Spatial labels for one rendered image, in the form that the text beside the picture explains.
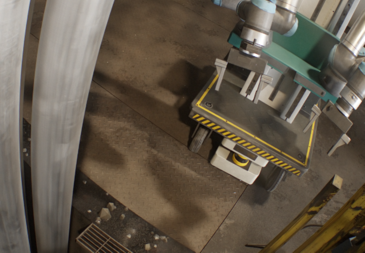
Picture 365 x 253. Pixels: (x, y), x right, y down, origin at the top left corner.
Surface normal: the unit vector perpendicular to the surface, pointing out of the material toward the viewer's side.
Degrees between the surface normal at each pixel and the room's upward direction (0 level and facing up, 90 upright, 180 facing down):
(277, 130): 0
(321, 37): 90
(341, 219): 90
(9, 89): 90
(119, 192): 0
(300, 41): 90
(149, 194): 0
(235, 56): 67
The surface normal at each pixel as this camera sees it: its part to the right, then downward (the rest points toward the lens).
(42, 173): -0.27, 0.55
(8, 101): 0.85, 0.51
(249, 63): -0.11, 0.22
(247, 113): 0.33, -0.72
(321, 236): -0.47, 0.44
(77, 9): 0.18, 0.68
